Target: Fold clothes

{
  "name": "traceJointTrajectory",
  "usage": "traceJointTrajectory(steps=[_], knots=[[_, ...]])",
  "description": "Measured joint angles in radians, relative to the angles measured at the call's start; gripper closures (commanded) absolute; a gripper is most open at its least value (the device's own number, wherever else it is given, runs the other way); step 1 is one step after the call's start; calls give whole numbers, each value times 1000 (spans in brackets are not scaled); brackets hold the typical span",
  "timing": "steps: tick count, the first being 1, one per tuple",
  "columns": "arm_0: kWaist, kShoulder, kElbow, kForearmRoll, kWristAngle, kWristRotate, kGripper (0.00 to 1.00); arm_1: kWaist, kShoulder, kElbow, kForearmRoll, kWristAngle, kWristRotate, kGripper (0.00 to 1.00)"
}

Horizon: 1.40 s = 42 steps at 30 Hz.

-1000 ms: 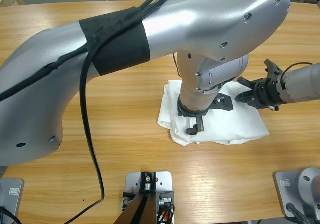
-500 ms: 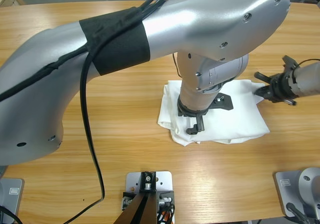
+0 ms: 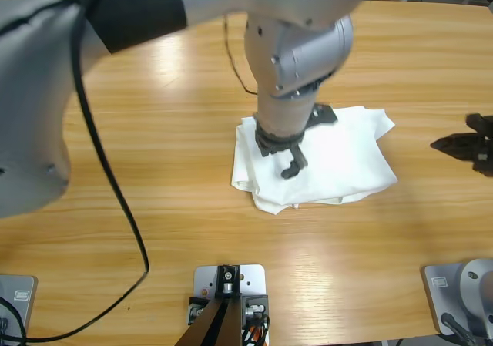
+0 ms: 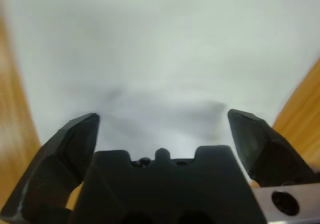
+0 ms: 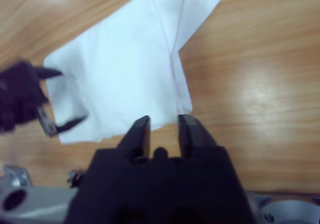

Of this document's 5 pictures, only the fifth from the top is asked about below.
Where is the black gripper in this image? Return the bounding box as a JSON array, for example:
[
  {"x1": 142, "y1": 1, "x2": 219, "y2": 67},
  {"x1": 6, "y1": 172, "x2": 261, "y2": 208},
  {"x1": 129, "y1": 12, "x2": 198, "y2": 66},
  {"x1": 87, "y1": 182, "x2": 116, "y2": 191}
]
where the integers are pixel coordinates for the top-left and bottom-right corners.
[{"x1": 0, "y1": 59, "x2": 89, "y2": 138}]

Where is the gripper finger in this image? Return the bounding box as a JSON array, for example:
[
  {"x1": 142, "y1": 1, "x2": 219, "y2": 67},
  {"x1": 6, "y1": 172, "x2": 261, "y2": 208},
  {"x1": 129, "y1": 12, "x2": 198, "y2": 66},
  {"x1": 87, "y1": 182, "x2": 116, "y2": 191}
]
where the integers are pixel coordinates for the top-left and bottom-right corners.
[
  {"x1": 177, "y1": 114, "x2": 225, "y2": 159},
  {"x1": 119, "y1": 115, "x2": 152, "y2": 160}
]

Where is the white Unitree T-shirt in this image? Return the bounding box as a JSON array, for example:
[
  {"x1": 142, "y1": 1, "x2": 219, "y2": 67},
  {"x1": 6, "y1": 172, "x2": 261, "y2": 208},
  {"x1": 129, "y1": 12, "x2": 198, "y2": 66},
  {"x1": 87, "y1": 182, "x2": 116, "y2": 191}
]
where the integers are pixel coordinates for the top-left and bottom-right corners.
[{"x1": 43, "y1": 0, "x2": 223, "y2": 145}]

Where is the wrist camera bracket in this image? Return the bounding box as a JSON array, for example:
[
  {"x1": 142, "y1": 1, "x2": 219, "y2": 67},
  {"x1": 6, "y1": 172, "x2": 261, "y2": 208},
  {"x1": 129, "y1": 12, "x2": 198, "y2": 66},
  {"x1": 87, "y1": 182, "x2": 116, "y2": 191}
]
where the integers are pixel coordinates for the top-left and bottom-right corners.
[{"x1": 0, "y1": 186, "x2": 77, "y2": 222}]

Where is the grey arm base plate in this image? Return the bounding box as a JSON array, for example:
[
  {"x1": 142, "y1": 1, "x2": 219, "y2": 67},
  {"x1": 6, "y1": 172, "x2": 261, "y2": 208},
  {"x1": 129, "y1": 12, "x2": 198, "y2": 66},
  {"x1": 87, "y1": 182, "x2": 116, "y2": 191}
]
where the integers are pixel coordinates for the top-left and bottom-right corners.
[{"x1": 248, "y1": 193, "x2": 320, "y2": 224}]

